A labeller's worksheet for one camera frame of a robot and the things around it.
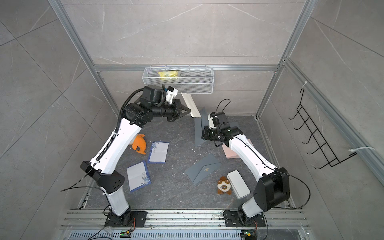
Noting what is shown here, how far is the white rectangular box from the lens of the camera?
0.80 m

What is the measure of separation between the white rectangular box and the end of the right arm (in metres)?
0.29

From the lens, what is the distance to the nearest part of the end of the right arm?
0.58 meters
